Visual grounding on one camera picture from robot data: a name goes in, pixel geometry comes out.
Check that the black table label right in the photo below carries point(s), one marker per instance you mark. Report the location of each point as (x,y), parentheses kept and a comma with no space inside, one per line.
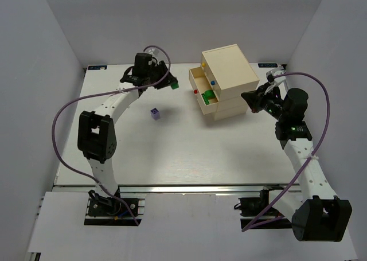
(267,65)

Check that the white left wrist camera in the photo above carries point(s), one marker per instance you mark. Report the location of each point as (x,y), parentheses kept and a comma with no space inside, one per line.
(154,52)

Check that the dark green sloped lego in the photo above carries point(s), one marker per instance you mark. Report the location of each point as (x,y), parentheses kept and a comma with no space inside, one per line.
(175,86)

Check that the black table label left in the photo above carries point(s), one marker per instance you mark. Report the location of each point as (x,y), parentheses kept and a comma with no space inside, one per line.
(96,67)

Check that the purple square lego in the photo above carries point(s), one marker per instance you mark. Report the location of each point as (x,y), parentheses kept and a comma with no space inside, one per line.
(155,114)

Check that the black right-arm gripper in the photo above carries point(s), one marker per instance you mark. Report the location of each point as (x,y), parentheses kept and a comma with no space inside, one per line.
(261,97)

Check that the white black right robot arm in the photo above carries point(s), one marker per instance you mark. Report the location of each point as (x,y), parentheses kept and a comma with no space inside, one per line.
(321,215)

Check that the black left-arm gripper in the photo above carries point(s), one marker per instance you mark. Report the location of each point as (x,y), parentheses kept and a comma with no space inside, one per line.
(161,76)

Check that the cream drawer red knob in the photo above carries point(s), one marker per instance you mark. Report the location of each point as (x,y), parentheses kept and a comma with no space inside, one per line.
(199,85)

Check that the dark green lego front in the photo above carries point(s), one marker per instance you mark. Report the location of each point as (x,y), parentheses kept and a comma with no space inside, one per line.
(209,94)

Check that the cream plastic drawer cabinet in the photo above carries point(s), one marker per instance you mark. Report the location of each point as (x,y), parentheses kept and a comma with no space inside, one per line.
(234,75)

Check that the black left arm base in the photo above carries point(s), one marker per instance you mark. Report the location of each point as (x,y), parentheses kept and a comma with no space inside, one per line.
(107,211)

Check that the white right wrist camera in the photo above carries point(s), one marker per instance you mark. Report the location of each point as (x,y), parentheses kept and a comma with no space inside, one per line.
(273,79)

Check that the cream drawer yellow knob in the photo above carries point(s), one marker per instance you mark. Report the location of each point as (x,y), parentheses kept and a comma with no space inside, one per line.
(204,64)

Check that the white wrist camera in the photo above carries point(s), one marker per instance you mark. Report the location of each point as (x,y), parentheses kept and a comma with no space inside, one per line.
(273,79)
(154,52)

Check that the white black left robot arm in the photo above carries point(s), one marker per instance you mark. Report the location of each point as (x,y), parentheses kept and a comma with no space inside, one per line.
(96,131)

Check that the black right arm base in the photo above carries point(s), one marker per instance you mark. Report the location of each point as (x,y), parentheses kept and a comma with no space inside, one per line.
(249,207)

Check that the black table label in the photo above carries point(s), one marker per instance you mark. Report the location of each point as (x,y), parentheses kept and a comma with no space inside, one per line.
(96,67)
(267,65)

